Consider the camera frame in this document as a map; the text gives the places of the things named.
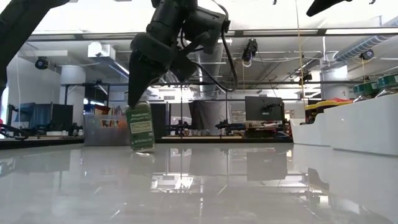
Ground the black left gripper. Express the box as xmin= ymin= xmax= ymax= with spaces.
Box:
xmin=127 ymin=25 xmax=199 ymax=109

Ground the green-lid herb spice jar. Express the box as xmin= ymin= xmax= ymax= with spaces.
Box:
xmin=353 ymin=81 xmax=379 ymax=103
xmin=125 ymin=99 xmax=156 ymax=153
xmin=375 ymin=74 xmax=398 ymax=99

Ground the black partition panel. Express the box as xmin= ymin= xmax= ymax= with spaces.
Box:
xmin=150 ymin=103 xmax=171 ymax=139

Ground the dark grey hanging cloth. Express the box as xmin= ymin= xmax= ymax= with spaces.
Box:
xmin=188 ymin=100 xmax=231 ymax=131

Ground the white ceiling air unit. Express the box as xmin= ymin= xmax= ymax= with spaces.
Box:
xmin=88 ymin=42 xmax=116 ymax=59

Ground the distant wooden bench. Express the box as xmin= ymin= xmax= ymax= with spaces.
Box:
xmin=155 ymin=135 xmax=243 ymax=140

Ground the white round pillar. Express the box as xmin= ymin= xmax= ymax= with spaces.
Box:
xmin=60 ymin=65 xmax=87 ymax=106
xmin=321 ymin=63 xmax=349 ymax=100

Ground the grey translucent plastic bin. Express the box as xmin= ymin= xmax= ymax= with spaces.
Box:
xmin=83 ymin=113 xmax=131 ymax=147

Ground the black monitor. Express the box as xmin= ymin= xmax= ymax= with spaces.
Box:
xmin=244 ymin=95 xmax=285 ymax=123

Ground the black distant panel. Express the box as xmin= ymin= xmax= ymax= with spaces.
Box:
xmin=51 ymin=104 xmax=74 ymax=131

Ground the white plastic bin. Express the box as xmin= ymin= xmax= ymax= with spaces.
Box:
xmin=323 ymin=95 xmax=398 ymax=156
xmin=289 ymin=112 xmax=333 ymax=147

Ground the blue fabric cover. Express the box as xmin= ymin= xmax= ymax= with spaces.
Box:
xmin=15 ymin=102 xmax=53 ymax=129

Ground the black aluminium rig frame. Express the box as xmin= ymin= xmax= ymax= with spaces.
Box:
xmin=26 ymin=27 xmax=398 ymax=44

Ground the silver ventilation duct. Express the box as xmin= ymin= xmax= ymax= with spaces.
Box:
xmin=194 ymin=42 xmax=233 ymax=91

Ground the yellow hanging cord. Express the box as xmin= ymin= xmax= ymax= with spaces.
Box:
xmin=294 ymin=0 xmax=309 ymax=110

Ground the striped flexible duct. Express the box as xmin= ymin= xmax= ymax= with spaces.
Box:
xmin=333 ymin=17 xmax=398 ymax=62

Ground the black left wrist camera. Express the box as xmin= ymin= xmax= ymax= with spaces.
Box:
xmin=182 ymin=6 xmax=231 ymax=55

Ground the black ceiling cord reel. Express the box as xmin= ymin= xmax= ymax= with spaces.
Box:
xmin=359 ymin=49 xmax=375 ymax=61
xmin=34 ymin=57 xmax=50 ymax=70
xmin=298 ymin=70 xmax=313 ymax=85
xmin=241 ymin=39 xmax=259 ymax=68

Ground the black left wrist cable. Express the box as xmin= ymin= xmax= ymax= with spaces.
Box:
xmin=192 ymin=0 xmax=239 ymax=93

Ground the black distant frame rail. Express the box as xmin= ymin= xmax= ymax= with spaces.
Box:
xmin=60 ymin=80 xmax=398 ymax=87

